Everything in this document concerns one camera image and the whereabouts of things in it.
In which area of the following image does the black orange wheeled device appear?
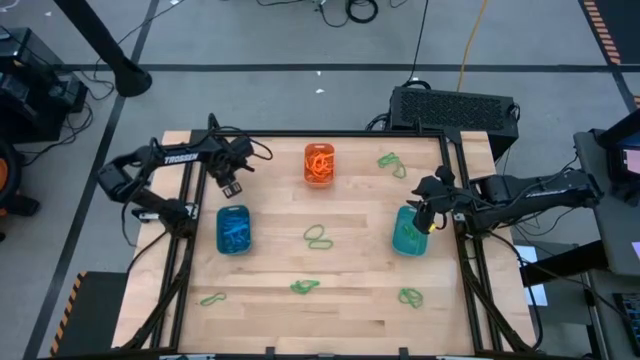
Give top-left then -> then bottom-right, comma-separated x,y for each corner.
0,138 -> 42,242

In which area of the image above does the black aluminium table frame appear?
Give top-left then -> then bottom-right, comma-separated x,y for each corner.
119,112 -> 539,360

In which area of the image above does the black laptop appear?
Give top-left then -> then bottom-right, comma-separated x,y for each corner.
596,108 -> 640,204

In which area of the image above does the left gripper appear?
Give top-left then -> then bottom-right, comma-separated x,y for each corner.
204,134 -> 257,200

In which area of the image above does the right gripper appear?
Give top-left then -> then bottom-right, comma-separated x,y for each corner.
409,164 -> 459,236

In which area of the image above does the yellow power cable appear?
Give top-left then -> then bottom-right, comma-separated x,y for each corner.
455,0 -> 490,94

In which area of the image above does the blue plastic basket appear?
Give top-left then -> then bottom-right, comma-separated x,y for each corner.
215,203 -> 253,256

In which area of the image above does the black mat with hazard stripes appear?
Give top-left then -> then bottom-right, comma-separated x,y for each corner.
48,270 -> 130,359
578,0 -> 640,67

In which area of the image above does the black computer tower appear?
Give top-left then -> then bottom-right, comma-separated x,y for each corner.
388,85 -> 522,162

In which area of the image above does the black equipment cart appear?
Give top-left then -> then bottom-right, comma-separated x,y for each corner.
0,25 -> 90,145

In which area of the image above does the black power cable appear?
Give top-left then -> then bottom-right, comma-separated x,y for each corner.
402,0 -> 432,90

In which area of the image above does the black beam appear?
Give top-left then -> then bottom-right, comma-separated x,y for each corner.
518,239 -> 610,287

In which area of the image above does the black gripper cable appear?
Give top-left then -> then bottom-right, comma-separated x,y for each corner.
209,124 -> 275,162

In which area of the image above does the black keyboard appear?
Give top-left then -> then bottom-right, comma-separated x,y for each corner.
613,292 -> 640,354

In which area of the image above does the black pole stand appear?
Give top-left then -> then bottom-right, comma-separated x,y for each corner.
53,0 -> 154,99

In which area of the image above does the black cable coil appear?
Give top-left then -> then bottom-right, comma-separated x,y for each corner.
345,0 -> 380,25

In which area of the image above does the dark grey desk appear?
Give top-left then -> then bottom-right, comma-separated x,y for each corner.
572,128 -> 640,279

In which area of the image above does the teal plastic basket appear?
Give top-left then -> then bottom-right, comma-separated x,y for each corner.
391,205 -> 430,258

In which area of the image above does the orange plastic basket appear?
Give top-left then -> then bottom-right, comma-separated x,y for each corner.
303,142 -> 336,189

